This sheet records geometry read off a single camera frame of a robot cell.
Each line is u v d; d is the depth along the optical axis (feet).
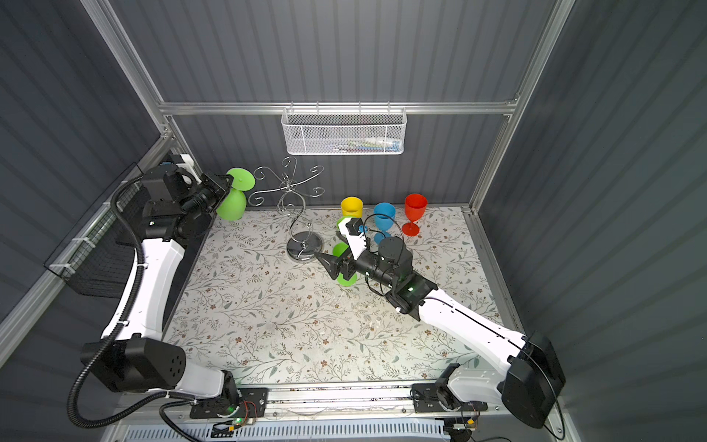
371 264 1.97
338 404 2.43
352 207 3.39
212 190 2.08
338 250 2.89
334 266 1.94
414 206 3.25
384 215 3.45
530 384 1.29
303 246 3.46
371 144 3.02
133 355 1.29
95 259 2.15
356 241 1.92
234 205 2.58
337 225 1.91
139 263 1.50
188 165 2.10
